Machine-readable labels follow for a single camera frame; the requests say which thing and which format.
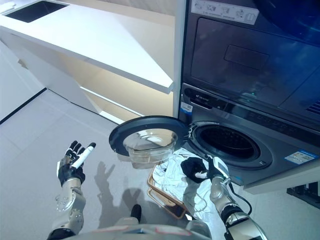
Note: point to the dark grey dryer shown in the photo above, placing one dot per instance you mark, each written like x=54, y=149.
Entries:
x=250, y=62

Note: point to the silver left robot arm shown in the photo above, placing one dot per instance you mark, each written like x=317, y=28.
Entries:
x=71, y=200

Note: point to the round washing machine door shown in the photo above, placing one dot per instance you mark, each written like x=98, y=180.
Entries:
x=120, y=135

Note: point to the white instruction label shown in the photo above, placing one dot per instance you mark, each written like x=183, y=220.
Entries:
x=225, y=11

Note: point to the silver robot leg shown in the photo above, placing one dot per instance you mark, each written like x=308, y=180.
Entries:
x=197, y=225
x=136, y=212

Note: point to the white counter cabinet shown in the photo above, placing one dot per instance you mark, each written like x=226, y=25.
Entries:
x=87, y=45

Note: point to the white clothes pile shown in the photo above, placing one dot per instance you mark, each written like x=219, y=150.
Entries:
x=172, y=175

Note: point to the silver right robot leg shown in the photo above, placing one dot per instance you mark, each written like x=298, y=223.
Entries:
x=197, y=225

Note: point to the black inset sink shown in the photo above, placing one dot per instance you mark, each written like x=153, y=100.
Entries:
x=35, y=10

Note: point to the silver robot torso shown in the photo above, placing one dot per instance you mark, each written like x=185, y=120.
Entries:
x=140, y=232

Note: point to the brown laundry basket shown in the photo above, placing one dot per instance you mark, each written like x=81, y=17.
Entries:
x=162, y=197

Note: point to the silver left robot leg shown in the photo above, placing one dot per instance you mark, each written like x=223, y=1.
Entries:
x=136, y=212

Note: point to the washing machine drum opening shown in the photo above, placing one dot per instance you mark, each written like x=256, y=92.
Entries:
x=275, y=150

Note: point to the black metal stand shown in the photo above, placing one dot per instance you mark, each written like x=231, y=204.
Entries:
x=305, y=193

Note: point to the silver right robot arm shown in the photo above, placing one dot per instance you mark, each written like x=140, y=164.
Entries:
x=232, y=212

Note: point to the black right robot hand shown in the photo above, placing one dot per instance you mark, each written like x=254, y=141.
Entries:
x=219, y=168

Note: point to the small blue barcode sticker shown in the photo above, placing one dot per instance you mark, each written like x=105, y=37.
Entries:
x=186, y=108

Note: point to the blue energy label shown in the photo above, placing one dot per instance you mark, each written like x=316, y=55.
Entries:
x=301, y=158

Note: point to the white cabinet side panel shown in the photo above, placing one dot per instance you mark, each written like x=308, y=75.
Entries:
x=178, y=62

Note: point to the black garment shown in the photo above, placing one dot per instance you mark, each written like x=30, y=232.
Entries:
x=193, y=166

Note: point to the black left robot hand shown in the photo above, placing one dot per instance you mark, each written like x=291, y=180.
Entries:
x=71, y=170

